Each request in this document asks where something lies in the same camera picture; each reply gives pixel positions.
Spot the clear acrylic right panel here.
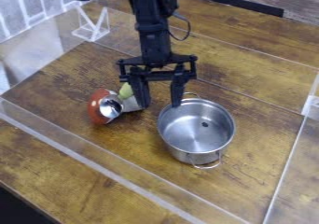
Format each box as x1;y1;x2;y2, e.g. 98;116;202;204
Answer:
263;74;319;224

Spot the clear acrylic triangle bracket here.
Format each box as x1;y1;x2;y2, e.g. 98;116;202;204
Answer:
71;7;110;42

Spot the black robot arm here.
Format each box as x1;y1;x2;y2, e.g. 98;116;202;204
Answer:
118;0;198;109

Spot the small steel pot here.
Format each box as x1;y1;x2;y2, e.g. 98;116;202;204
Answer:
158;92;235;170

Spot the clear acrylic front barrier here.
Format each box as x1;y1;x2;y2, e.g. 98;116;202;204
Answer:
0;97;250;224

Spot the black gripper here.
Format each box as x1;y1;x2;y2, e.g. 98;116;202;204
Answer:
118;25;198;109

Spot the green handled metal spoon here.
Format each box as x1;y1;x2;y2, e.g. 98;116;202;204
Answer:
99;82;134;119

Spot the black wall strip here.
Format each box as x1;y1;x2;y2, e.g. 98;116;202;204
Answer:
207;0;284;18

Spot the red toy mushroom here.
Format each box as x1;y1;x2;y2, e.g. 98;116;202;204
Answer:
86;88;146;126

